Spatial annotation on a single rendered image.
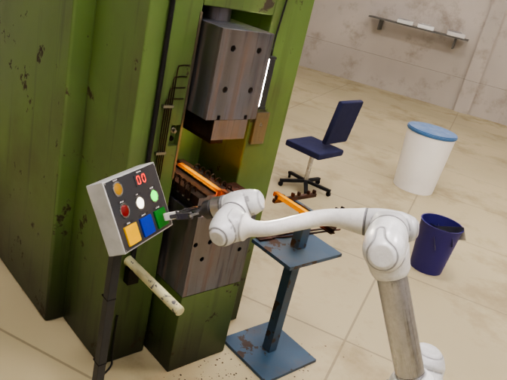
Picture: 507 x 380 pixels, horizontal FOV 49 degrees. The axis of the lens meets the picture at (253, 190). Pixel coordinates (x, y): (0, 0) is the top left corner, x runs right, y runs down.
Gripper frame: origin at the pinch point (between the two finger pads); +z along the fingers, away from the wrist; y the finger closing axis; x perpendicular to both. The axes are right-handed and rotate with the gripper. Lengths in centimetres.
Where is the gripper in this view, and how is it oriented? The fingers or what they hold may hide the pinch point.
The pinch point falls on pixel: (171, 216)
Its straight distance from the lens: 229.3
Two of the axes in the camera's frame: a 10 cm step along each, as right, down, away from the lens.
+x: -2.6, -9.5, -1.7
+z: -8.8, 1.6, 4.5
